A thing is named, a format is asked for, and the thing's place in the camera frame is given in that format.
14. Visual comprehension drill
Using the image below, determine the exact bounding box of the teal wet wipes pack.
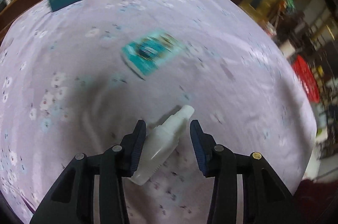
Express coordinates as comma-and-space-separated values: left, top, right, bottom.
121, 30, 184, 79

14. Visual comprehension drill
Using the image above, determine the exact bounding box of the white spray bottle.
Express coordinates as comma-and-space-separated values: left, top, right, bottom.
130, 105, 195, 186

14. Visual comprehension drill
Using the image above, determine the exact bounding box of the red plastic basket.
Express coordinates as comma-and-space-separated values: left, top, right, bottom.
292, 55, 320, 103

